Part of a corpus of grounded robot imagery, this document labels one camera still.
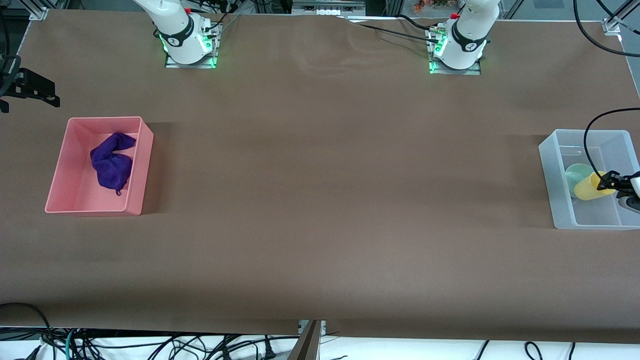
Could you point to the grey metal profile bracket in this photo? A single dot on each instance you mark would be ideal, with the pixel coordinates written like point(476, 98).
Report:
point(307, 345)

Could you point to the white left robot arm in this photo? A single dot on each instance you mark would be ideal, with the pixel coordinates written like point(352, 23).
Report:
point(467, 40)

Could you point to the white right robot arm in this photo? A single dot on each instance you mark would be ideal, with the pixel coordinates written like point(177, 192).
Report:
point(175, 30)

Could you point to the black power plug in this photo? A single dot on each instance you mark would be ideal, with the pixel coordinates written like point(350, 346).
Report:
point(270, 351)

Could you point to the pink plastic bin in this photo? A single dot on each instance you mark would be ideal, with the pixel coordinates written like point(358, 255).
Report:
point(75, 190)

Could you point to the translucent white plastic bin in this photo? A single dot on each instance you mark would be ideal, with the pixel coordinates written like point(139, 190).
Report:
point(565, 210)

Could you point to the green cup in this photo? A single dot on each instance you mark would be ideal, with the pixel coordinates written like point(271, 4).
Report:
point(577, 175)

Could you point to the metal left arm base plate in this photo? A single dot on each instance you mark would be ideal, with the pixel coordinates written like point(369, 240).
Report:
point(472, 72)

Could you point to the purple microfibre cloth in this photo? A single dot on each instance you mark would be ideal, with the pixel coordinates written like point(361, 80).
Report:
point(112, 165)

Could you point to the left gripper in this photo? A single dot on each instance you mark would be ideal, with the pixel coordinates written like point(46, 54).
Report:
point(619, 183)

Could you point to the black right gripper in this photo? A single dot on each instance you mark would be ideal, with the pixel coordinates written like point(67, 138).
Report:
point(30, 84)

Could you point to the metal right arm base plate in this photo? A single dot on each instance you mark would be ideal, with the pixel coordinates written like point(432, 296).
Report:
point(200, 65)

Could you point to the silver metal corner bracket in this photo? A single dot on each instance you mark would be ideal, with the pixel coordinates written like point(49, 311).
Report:
point(39, 14)
point(612, 27)

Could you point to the yellow plastic cup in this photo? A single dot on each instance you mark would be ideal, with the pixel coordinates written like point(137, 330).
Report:
point(587, 190)

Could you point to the silver metal box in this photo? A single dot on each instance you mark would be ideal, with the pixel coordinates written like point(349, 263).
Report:
point(325, 7)

